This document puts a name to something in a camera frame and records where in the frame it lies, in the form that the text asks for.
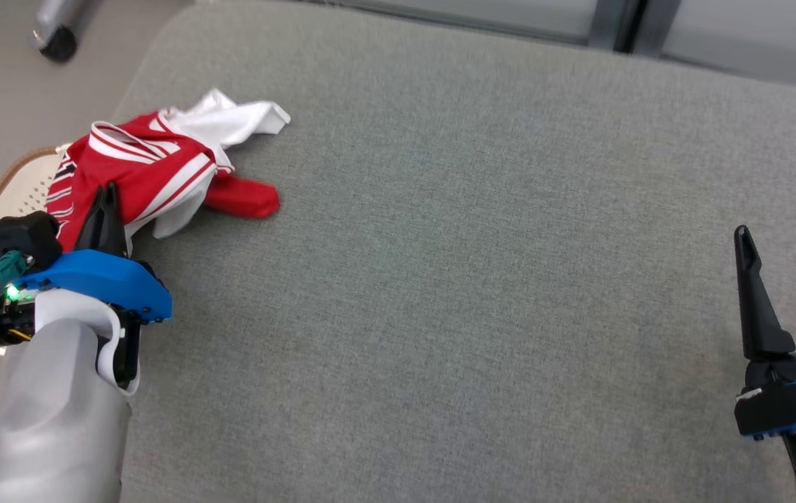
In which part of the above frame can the grey partition bottom rail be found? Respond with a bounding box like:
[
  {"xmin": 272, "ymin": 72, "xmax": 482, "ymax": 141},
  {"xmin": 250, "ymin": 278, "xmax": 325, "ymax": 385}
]
[{"xmin": 300, "ymin": 0, "xmax": 796, "ymax": 95}]

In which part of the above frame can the white basket with tan rim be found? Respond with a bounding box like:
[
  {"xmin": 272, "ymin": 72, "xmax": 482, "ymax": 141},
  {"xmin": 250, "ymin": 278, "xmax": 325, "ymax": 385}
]
[{"xmin": 0, "ymin": 145, "xmax": 75, "ymax": 356}]

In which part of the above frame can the red white numbered jersey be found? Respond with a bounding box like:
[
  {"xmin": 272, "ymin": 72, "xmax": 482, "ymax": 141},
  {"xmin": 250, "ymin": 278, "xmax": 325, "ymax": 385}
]
[{"xmin": 45, "ymin": 89, "xmax": 291, "ymax": 254}]

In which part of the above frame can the grey leg with black foot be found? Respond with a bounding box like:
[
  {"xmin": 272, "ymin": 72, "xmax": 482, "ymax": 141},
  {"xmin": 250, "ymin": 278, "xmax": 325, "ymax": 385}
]
[{"xmin": 29, "ymin": 0, "xmax": 103, "ymax": 62}]

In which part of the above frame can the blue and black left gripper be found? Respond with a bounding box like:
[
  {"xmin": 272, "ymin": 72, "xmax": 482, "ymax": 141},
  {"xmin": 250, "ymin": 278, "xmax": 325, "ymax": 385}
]
[{"xmin": 0, "ymin": 182, "xmax": 173, "ymax": 389}]

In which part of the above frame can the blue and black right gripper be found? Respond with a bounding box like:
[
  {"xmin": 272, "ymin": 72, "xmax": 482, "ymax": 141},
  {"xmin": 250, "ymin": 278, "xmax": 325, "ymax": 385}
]
[{"xmin": 733, "ymin": 215, "xmax": 796, "ymax": 441}]

